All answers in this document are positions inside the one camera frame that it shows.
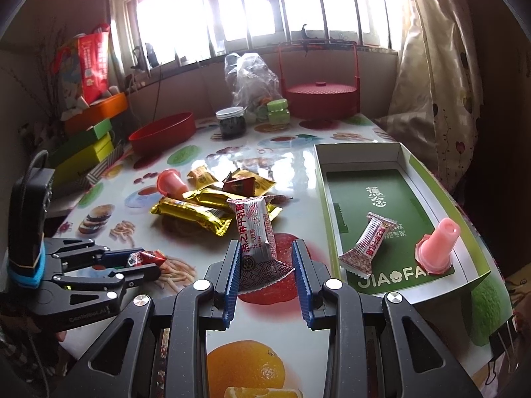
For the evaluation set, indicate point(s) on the red plastic bowl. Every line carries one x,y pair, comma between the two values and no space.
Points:
161,134

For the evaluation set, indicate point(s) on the green white cardboard box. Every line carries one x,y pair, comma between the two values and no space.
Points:
373,190

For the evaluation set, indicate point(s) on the yellow-green box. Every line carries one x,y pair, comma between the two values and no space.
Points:
79,161

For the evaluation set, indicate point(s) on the red dark square packet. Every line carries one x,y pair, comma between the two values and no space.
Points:
240,185

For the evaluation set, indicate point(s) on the clear plastic bag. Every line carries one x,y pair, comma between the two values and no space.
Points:
249,78

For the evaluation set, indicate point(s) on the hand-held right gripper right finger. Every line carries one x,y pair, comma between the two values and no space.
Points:
300,282

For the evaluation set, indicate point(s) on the small red candy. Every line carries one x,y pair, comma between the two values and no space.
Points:
147,258

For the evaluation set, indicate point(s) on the black white striped box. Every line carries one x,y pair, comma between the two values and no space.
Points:
103,166

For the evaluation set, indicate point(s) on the dark green box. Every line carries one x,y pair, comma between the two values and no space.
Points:
83,137

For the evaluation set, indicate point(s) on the small gold snack packet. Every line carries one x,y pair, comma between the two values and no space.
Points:
203,177

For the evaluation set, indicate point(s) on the red gift bag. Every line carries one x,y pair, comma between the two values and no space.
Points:
93,66

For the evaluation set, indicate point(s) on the cream patterned curtain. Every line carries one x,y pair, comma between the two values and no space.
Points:
439,70

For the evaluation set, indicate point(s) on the person's plaid clothing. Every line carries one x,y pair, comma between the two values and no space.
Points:
16,356

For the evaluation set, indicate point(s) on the white red snack packet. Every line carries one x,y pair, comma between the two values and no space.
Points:
257,236
367,244

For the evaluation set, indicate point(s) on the printed tablecloth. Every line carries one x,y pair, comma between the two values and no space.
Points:
290,161

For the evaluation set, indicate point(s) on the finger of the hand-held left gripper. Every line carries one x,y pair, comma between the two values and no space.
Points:
141,275
116,257

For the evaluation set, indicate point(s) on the green jar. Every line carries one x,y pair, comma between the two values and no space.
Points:
278,112

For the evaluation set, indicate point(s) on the long gold snack packet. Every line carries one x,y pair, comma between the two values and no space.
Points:
211,197
186,213

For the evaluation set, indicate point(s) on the window with metal bars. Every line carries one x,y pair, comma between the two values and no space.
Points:
124,20

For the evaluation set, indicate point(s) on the black binder clip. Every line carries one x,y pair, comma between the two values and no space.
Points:
500,342

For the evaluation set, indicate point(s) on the dark jar with white lid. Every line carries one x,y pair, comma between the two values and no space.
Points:
231,126

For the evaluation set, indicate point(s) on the wooden cabinet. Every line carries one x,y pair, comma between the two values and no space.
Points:
498,132

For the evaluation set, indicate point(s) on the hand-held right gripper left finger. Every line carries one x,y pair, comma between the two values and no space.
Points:
231,282

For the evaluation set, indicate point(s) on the pink jelly cup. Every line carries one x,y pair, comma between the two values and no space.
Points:
172,182
442,240

